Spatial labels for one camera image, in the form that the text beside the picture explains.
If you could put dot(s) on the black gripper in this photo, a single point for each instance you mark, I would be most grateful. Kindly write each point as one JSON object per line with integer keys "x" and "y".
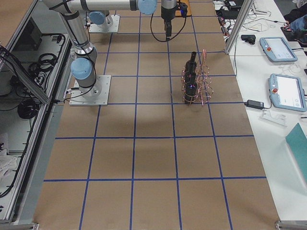
{"x": 167, "y": 13}

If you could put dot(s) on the black wine bottle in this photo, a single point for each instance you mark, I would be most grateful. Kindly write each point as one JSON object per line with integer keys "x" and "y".
{"x": 190, "y": 93}
{"x": 190, "y": 78}
{"x": 191, "y": 64}

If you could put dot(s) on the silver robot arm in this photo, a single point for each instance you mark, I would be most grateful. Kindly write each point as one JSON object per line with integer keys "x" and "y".
{"x": 83, "y": 64}
{"x": 71, "y": 6}

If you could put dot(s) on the wooden tray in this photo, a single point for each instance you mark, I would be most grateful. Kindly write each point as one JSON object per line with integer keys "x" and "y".
{"x": 183, "y": 9}

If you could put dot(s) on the black handheld device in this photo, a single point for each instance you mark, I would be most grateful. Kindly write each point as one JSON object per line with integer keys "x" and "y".
{"x": 249, "y": 38}

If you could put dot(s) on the far teach pendant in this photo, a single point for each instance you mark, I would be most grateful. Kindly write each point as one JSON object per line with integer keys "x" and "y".
{"x": 277, "y": 49}

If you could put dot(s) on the teach pendant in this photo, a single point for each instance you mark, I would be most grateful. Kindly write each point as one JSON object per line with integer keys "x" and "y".
{"x": 277, "y": 49}
{"x": 286, "y": 92}

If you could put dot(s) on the black power adapter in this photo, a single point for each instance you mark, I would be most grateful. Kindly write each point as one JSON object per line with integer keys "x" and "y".
{"x": 254, "y": 104}

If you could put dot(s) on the near teach pendant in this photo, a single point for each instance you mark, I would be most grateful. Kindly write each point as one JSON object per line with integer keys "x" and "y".
{"x": 286, "y": 92}

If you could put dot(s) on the clear acrylic stand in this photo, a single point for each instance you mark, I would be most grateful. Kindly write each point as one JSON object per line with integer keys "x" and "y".
{"x": 279, "y": 119}

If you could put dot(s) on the teal folder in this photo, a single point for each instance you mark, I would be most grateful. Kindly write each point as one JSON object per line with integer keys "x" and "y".
{"x": 297, "y": 142}

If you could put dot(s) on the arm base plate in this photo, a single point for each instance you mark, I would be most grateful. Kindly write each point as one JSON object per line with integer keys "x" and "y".
{"x": 98, "y": 95}
{"x": 110, "y": 25}

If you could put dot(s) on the copper wire bottle basket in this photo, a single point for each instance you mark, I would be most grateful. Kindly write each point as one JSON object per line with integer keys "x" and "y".
{"x": 204, "y": 89}

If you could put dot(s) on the aluminium frame post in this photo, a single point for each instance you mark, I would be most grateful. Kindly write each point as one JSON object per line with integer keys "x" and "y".
{"x": 243, "y": 13}

